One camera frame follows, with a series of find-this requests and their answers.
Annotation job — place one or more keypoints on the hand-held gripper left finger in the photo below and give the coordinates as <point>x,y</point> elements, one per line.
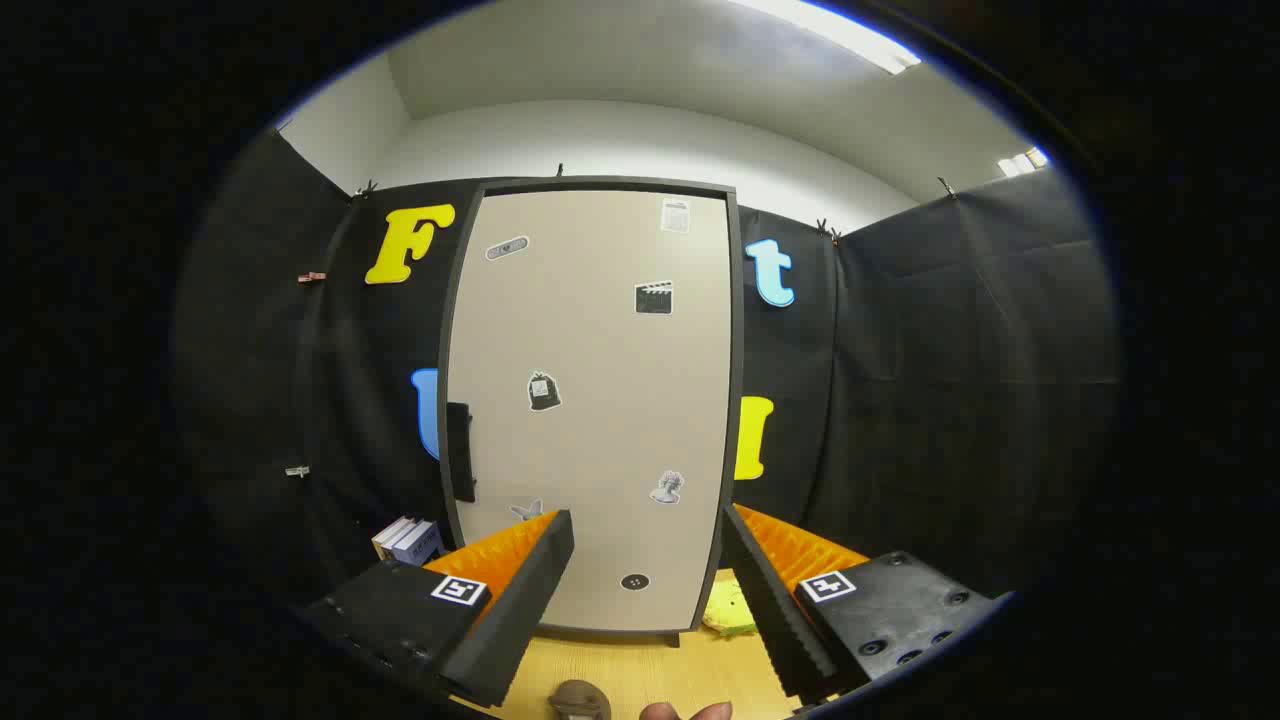
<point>520,610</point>

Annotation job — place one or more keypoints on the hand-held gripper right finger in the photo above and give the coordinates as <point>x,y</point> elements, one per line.
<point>775,610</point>

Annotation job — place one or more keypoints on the brown fuzzy shoe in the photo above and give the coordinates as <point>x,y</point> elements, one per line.
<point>580,700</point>

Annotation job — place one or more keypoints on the beige shoe cabinet door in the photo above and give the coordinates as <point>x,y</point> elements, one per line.
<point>600,400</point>

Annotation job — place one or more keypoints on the grey shoe cabinet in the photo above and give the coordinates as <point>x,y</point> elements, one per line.
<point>737,350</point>

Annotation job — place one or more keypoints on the yellow plush toy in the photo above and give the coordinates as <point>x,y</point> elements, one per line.
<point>728,610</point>

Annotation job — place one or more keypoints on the blue book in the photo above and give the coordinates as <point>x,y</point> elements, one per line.
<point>420,545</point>

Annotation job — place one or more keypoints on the white book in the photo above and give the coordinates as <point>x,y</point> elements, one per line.
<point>388,535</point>

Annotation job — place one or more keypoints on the black backdrop cloth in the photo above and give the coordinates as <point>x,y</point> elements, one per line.
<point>950,350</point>

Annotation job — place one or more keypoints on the small ceiling light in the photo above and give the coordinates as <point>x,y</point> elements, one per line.
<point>1022,161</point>

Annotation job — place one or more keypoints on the long ceiling light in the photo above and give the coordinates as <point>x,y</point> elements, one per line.
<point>850,35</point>

